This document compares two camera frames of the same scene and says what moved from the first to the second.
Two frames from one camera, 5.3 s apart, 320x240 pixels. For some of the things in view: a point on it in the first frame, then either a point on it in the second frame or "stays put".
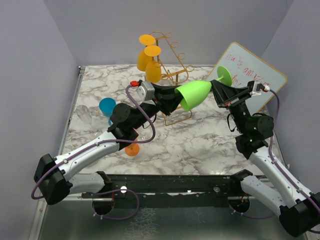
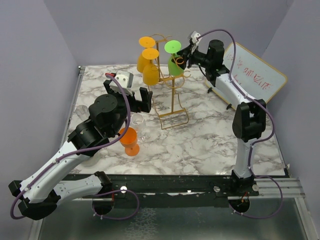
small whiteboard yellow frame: [242, 67] stays put
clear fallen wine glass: [85, 115] stays put
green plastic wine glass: [195, 92] to [173, 47]
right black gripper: [222, 92] to [184, 54]
